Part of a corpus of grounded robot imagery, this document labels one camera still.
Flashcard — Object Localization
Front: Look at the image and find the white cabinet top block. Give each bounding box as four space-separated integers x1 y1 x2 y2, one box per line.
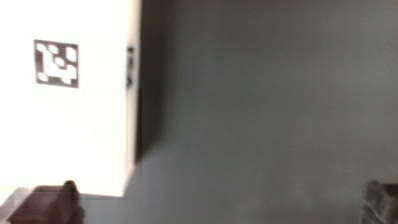
0 0 143 197

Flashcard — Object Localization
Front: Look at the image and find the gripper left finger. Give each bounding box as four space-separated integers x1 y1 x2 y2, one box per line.
4 180 86 224

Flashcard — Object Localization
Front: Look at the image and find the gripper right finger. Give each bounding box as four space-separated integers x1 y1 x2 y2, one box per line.
360 180 398 224

